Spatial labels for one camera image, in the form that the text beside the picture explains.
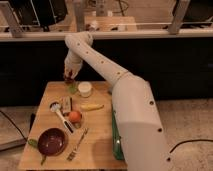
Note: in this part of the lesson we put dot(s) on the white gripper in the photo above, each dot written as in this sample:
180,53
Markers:
71,71

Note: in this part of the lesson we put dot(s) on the dark purple grapes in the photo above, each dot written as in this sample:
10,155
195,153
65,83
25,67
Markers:
68,80

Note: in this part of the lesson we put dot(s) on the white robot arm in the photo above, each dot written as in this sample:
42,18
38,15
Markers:
143,141

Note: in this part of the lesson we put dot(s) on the green plastic cup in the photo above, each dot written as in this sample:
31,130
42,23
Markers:
72,88

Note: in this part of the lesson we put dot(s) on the white plastic cup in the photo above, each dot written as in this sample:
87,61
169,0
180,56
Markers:
85,89

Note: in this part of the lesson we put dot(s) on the tan wooden block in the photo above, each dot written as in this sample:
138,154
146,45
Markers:
66,104

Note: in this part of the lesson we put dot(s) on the yellow banana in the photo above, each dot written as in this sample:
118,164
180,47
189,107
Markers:
91,107

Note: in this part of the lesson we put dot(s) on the orange fruit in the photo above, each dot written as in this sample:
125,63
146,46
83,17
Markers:
75,116

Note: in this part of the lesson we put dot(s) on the black monitor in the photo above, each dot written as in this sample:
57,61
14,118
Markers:
39,12

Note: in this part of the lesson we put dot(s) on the dark red bowl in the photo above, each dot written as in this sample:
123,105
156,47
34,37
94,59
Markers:
52,142

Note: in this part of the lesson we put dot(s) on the green pepper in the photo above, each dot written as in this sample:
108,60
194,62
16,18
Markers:
34,143

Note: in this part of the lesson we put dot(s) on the silver fork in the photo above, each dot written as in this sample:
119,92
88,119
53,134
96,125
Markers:
73,153

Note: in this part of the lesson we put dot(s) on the green plastic tray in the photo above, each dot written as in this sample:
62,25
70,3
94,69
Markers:
117,149

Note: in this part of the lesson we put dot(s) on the white handled brush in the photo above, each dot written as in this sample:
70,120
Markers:
56,108

